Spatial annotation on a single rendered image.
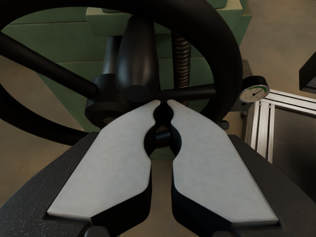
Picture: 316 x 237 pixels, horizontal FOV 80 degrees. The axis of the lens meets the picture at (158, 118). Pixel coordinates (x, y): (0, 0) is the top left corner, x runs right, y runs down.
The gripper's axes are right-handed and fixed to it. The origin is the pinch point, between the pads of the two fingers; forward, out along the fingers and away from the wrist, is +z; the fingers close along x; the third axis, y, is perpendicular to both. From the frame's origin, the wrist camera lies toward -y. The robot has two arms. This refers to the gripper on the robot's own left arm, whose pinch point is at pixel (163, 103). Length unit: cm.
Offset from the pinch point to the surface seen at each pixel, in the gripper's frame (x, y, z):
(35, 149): -72, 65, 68
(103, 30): -7.6, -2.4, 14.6
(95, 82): -7.6, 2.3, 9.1
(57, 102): -68, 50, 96
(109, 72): -6.6, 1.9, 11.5
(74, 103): -25.2, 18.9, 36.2
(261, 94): 21.1, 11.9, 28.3
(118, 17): -5.4, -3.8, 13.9
